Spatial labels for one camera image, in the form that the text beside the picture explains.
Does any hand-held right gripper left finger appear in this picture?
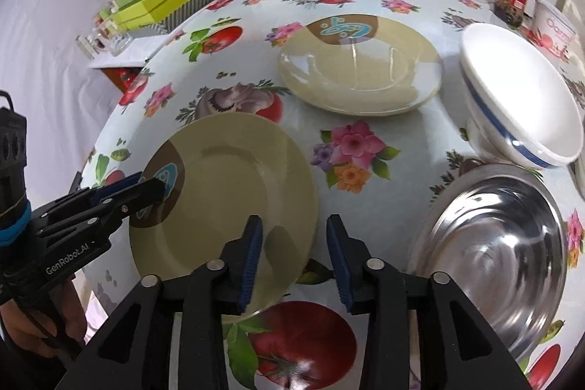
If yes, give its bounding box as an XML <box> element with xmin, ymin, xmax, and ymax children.
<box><xmin>57</xmin><ymin>214</ymin><xmax>265</xmax><ymax>390</ymax></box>

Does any white bowl with blue stripe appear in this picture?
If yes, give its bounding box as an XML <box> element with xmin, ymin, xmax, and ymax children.
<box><xmin>459</xmin><ymin>23</ymin><xmax>585</xmax><ymax>169</ymax></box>

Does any floral printed tablecloth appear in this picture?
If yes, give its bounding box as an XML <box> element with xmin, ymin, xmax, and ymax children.
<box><xmin>80</xmin><ymin>0</ymin><xmax>585</xmax><ymax>390</ymax></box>

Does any white yogurt tub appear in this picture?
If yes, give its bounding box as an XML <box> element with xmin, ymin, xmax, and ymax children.
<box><xmin>530</xmin><ymin>0</ymin><xmax>579</xmax><ymax>59</ymax></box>

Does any beige plate with brown patch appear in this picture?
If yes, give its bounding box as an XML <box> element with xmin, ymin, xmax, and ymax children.
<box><xmin>277</xmin><ymin>13</ymin><xmax>444</xmax><ymax>117</ymax></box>
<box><xmin>129</xmin><ymin>112</ymin><xmax>319</xmax><ymax>318</ymax></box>

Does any person's left hand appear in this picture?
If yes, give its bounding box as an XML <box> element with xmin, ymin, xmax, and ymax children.
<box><xmin>0</xmin><ymin>305</ymin><xmax>49</xmax><ymax>356</ymax></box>

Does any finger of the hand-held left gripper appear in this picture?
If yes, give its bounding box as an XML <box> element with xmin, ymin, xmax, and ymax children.
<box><xmin>68</xmin><ymin>171</ymin><xmax>144</xmax><ymax>208</ymax></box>
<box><xmin>35</xmin><ymin>177</ymin><xmax>169</xmax><ymax>241</ymax></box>

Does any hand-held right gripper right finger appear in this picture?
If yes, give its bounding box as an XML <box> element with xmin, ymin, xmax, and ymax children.
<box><xmin>325</xmin><ymin>214</ymin><xmax>533</xmax><ymax>390</ymax></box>

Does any clear glass jar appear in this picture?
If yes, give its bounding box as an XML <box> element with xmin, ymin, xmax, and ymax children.
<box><xmin>75</xmin><ymin>31</ymin><xmax>133</xmax><ymax>58</ymax></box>

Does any stainless steel bowl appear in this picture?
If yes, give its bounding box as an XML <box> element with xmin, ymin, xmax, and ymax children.
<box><xmin>407</xmin><ymin>164</ymin><xmax>568</xmax><ymax>366</ymax></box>

